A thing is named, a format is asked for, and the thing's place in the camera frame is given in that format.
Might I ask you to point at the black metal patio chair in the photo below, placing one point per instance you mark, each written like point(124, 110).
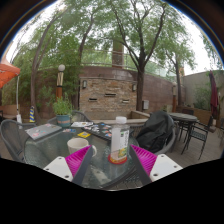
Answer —
point(198, 135)

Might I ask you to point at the grey laptop with stickers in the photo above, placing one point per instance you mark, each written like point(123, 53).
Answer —
point(43, 131)

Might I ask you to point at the green plant in blue pot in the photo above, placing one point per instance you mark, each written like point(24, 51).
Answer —
point(62, 106)

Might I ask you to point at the blue yellow striped cone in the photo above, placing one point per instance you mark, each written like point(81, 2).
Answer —
point(32, 115)

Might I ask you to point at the closed dark red umbrella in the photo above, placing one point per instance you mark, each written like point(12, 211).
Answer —
point(214, 95)

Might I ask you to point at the black backpack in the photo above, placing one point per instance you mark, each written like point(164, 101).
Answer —
point(155, 131)

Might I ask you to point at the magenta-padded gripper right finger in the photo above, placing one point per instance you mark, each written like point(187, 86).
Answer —
point(165, 166)

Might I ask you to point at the flat round red coaster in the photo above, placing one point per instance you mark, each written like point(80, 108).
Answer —
point(113, 161)

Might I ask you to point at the dark-trunked tree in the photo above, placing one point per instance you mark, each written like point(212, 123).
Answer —
point(140, 86)

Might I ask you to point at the pale-trunked leaning tree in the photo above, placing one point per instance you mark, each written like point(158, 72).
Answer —
point(33, 96)

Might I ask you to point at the small yellow card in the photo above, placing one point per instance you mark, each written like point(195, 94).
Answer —
point(84, 134)

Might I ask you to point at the orange canopy tent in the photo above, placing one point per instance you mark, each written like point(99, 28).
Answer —
point(6, 71)

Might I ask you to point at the dark laptop with stickers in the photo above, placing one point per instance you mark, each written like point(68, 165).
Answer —
point(100, 129)

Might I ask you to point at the wooden lamp post white globe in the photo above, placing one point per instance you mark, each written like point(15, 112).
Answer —
point(60, 83)

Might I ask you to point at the round grey patio table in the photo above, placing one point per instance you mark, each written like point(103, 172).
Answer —
point(183, 116)

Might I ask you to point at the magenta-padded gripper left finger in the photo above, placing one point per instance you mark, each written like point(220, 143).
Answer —
point(58, 166)

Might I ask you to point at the white ceramic mug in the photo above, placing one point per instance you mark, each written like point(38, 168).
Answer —
point(76, 146)

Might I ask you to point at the grey wall box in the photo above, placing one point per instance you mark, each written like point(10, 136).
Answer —
point(145, 104)

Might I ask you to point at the clear bottle with white cap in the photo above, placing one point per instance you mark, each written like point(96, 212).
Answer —
point(120, 140)

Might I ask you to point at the black wall lantern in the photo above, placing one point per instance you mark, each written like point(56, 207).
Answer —
point(134, 87)
point(84, 84)

